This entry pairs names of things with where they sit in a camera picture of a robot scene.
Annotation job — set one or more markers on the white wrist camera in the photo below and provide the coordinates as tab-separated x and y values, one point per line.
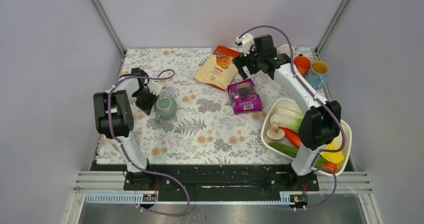
155	88
247	43

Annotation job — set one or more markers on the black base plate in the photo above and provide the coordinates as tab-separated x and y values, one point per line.
219	183

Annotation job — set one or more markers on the toy mushroom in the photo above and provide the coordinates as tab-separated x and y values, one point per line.
274	132

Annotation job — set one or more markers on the white oval vegetable basin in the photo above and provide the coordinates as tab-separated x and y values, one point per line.
291	104

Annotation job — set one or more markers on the green round mug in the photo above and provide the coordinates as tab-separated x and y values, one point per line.
165	108

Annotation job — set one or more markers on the orange cassava chips bag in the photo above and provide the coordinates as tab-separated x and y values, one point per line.
218	70

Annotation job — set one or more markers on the floral table cloth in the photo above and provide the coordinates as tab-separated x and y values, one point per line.
205	129

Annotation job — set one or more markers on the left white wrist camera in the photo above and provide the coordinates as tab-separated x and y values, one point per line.
155	88

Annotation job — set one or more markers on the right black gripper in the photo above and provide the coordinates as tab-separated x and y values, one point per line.
242	61

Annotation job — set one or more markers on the light pink mug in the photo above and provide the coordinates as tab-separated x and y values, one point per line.
285	49

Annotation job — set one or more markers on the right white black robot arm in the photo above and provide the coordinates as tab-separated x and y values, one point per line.
321	119

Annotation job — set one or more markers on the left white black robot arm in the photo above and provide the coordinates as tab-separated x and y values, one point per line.
115	120

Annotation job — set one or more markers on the toy cucumber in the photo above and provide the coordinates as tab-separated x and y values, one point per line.
285	149

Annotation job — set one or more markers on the toy small tomato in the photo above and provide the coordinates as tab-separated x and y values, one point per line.
330	167

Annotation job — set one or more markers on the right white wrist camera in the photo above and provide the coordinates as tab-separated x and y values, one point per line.
247	43

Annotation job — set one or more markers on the toy bok choy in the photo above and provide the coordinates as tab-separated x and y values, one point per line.
287	118

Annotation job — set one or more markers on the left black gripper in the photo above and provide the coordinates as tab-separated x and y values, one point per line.
147	107

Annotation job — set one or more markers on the blue mug yellow inside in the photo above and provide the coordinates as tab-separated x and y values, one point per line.
316	75

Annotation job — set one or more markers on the toy yellow napa cabbage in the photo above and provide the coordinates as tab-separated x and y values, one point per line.
332	157

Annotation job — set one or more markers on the toy carrot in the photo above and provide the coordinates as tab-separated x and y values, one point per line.
292	136

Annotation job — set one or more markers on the orange mug black handle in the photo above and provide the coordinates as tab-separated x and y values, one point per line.
302	63

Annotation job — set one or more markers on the purple snack bag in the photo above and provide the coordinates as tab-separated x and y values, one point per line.
244	98

